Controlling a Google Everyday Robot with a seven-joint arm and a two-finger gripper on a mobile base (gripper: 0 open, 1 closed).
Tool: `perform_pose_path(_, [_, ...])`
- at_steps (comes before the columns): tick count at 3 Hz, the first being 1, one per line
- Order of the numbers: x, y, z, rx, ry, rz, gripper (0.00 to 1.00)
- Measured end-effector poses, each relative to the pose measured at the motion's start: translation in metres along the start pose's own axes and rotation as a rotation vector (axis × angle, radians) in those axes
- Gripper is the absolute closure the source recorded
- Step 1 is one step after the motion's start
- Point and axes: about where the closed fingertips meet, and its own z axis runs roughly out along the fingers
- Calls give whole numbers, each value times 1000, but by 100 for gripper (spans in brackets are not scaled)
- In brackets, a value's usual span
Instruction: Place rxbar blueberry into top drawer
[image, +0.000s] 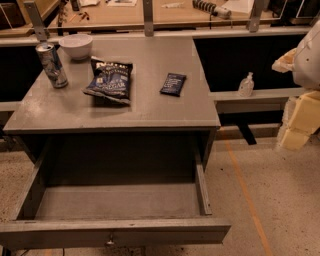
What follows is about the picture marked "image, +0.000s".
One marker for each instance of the grey black power tool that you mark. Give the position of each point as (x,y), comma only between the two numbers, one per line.
(212,9)

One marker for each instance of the wooden workbench in background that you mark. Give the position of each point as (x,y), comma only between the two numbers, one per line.
(56,17)

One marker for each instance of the grey cabinet with top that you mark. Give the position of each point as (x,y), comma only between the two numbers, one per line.
(144,105)

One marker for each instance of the white ceramic bowl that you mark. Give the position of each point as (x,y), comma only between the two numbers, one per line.
(77,46)

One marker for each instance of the dark blue rxbar wrapper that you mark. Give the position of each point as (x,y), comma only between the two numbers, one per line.
(173,84)

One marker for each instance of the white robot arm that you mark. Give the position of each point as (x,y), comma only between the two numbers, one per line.
(303,61)

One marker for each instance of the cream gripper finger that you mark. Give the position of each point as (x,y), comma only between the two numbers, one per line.
(285,62)

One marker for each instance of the metal drawer knob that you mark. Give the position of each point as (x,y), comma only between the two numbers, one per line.
(110,241)

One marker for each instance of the clear hand sanitizer bottle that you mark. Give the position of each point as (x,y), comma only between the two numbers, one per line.
(246,86)

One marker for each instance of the silver blue drink can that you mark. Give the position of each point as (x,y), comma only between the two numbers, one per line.
(52,65)

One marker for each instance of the open grey top drawer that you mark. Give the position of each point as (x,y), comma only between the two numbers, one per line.
(144,192)

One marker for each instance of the dark blue chip bag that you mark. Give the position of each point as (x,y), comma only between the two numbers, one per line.
(111,81)

